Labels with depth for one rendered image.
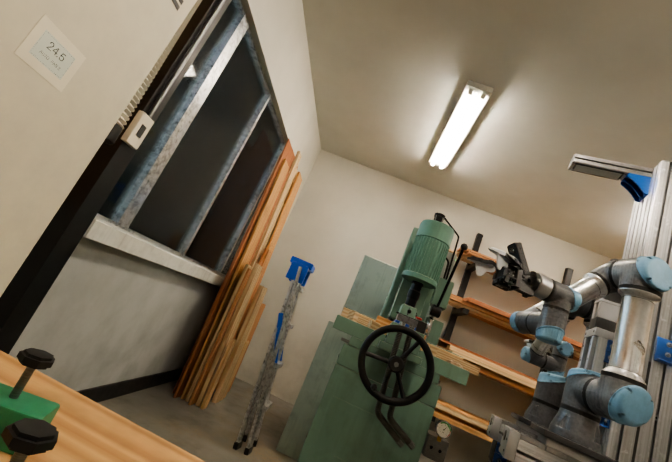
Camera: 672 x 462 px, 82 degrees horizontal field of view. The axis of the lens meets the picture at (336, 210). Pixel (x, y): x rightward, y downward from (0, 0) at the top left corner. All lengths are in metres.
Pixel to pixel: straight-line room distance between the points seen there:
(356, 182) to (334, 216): 0.49
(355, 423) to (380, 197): 3.15
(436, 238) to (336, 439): 0.98
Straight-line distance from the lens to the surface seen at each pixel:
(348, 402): 1.79
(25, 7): 1.02
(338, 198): 4.53
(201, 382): 3.07
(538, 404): 2.12
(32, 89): 1.05
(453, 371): 1.81
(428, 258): 1.92
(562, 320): 1.42
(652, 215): 2.06
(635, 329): 1.58
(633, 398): 1.53
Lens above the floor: 0.84
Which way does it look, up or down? 16 degrees up
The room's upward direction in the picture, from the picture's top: 24 degrees clockwise
